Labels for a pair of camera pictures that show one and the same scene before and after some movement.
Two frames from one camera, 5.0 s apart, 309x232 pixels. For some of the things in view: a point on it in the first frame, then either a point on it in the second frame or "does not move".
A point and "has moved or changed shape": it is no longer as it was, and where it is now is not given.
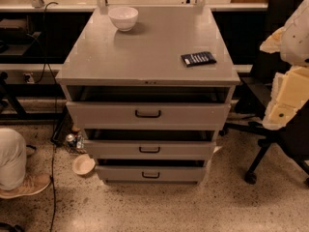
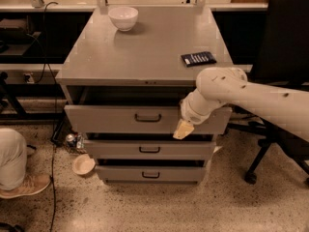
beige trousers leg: [13, 159] does not move
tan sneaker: [32, 183] does not move
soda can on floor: [70, 140] does not move
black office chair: [255, 98] does not move
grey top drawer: [148, 115] has moved or changed shape
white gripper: [297, 38] → [188, 114]
